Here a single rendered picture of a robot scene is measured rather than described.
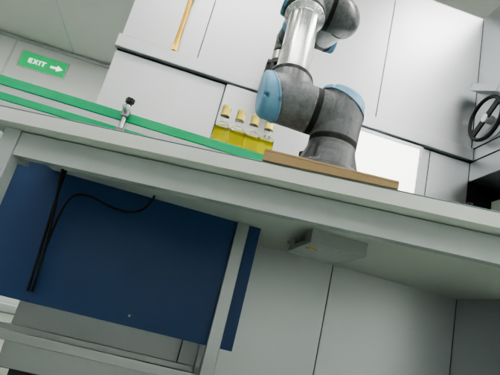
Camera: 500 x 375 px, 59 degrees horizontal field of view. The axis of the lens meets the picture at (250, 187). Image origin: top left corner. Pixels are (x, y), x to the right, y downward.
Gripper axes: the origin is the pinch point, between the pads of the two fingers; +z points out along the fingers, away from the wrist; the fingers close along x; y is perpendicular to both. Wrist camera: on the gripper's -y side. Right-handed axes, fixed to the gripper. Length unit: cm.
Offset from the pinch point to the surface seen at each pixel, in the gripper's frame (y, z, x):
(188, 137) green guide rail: 26.8, 27.0, 15.2
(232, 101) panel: 15.9, -3.5, -10.7
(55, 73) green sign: 203, -123, -303
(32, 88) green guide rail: 78, 27, 17
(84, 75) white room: 175, -131, -304
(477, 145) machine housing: -95, -20, -13
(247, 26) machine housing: 18.6, -42.1, -13.6
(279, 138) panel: -6.6, 5.7, -11.3
